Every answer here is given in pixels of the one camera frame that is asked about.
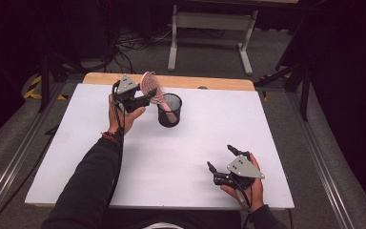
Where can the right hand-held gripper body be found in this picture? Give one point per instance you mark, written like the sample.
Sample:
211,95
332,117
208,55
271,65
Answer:
243,170

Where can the person's left hand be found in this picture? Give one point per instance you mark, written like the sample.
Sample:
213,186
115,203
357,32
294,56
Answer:
120,119

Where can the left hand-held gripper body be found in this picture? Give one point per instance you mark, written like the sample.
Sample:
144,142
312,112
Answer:
127,87

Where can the yellow black hazard tape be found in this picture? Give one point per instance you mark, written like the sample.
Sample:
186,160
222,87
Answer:
33,89

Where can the black mesh pen holder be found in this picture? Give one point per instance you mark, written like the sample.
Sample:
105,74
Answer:
170,116

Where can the pink hairbrush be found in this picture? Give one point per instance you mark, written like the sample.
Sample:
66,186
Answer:
151,86

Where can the white table cover sheet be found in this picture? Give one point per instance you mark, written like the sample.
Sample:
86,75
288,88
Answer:
171,159

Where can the person's right hand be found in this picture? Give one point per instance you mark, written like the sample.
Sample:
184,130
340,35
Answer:
254,191

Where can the aluminium floor rail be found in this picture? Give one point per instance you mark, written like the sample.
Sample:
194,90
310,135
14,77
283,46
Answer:
324,165
9,171

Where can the white metal frame desk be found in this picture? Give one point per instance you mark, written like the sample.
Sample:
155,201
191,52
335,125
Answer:
209,22

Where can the black metal stand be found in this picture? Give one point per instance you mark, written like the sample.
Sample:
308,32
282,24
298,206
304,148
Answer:
298,82
46,82

